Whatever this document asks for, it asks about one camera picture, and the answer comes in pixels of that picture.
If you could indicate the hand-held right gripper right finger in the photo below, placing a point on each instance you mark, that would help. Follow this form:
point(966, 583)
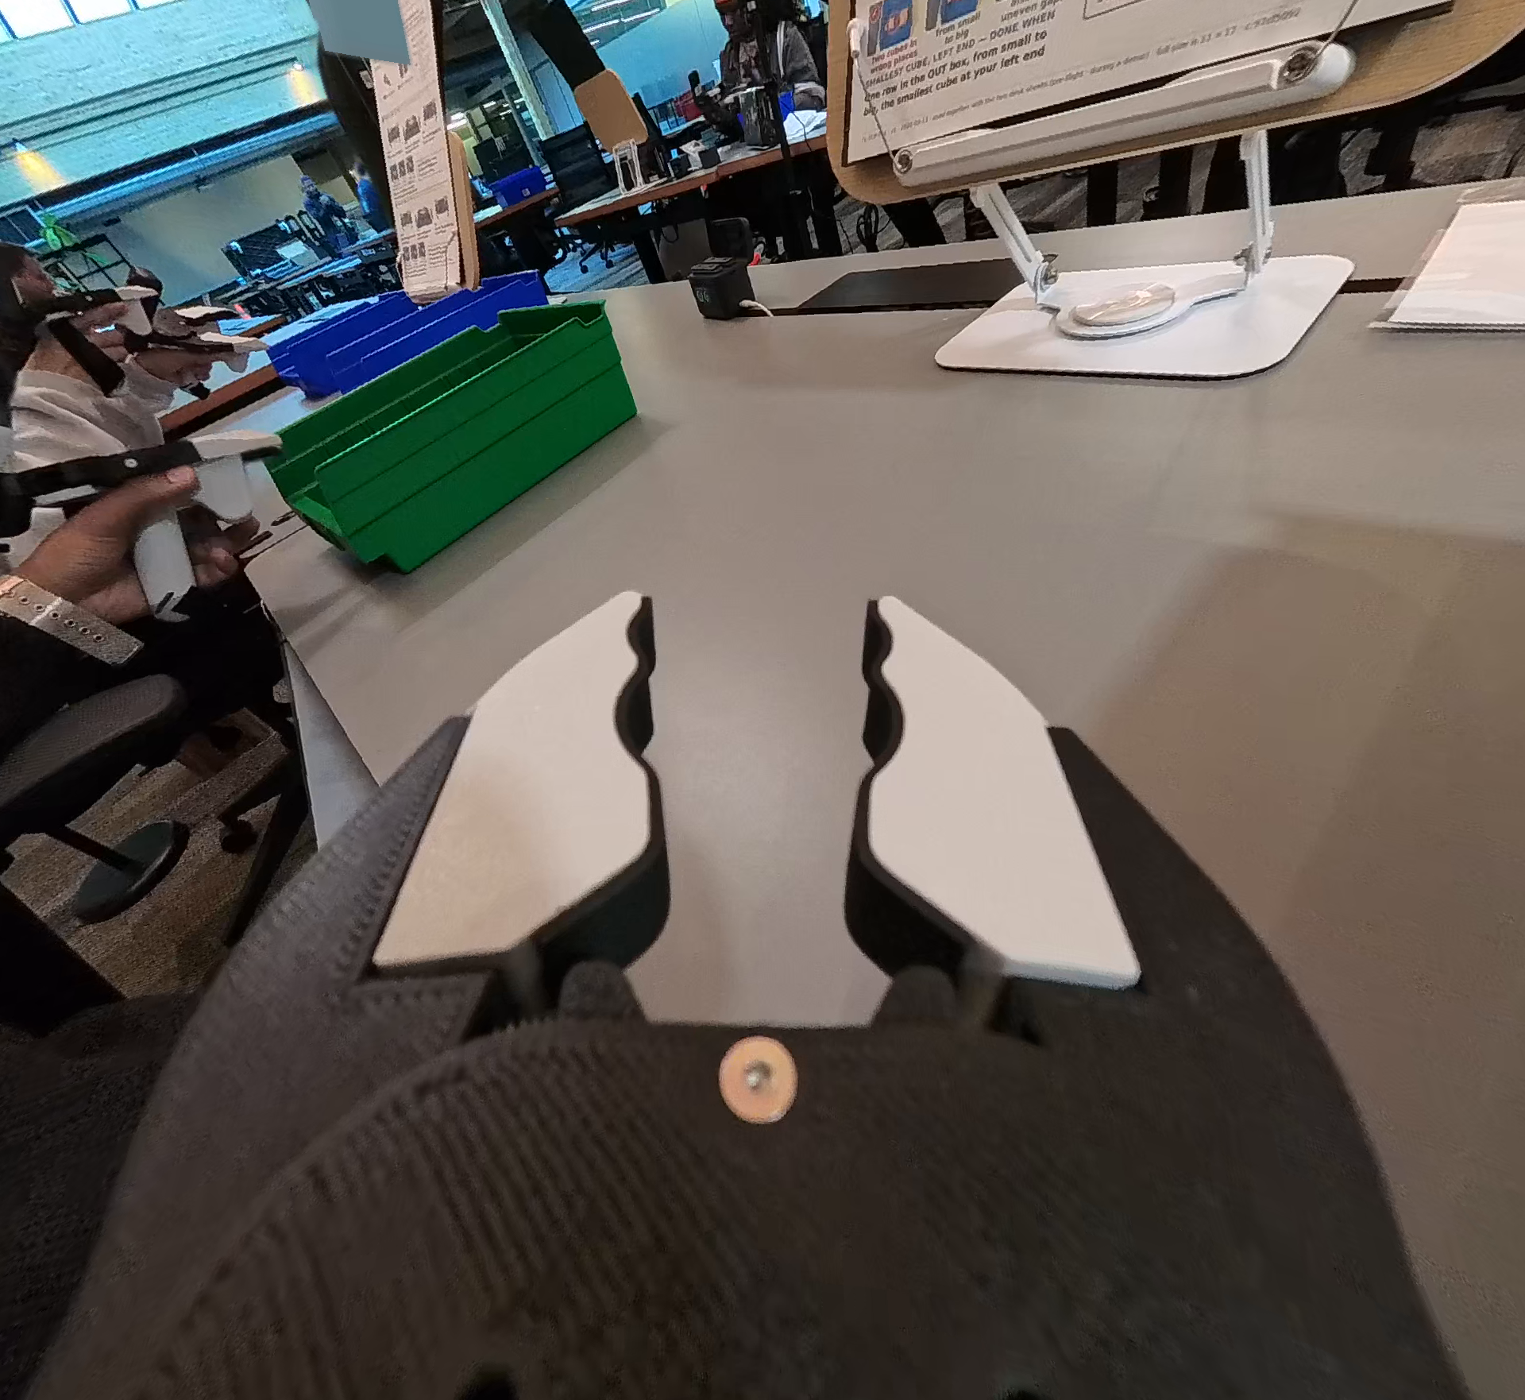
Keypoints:
point(1001, 817)

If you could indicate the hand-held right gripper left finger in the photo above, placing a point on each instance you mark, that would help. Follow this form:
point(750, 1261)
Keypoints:
point(524, 805)

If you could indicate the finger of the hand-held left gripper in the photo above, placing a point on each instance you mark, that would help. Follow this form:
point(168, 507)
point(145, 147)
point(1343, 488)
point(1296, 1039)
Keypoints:
point(232, 449)

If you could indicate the green plastic bin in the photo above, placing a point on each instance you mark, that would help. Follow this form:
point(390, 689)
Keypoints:
point(477, 447)

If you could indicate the person's left hand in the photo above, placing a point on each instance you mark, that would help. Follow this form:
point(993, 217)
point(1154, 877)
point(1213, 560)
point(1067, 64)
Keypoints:
point(84, 554)

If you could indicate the blue plastic bin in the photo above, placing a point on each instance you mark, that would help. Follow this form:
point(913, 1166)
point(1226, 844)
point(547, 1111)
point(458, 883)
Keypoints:
point(382, 340)

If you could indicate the black office chair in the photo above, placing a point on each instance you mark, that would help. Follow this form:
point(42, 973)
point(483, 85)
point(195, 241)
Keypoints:
point(84, 745)

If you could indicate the wooden document stand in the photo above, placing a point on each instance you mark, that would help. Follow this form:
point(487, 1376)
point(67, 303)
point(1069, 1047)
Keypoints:
point(423, 149)

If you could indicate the white document stand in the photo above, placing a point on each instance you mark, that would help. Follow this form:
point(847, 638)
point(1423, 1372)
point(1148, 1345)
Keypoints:
point(1133, 334)

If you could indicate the black charger box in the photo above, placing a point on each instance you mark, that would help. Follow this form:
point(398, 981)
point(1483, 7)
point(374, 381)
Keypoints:
point(718, 289)

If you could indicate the person's black sweater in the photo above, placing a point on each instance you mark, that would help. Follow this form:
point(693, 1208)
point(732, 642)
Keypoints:
point(47, 1187)

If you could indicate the paper sheet in clear sleeve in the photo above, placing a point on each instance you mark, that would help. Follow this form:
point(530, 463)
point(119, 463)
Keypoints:
point(1465, 268)

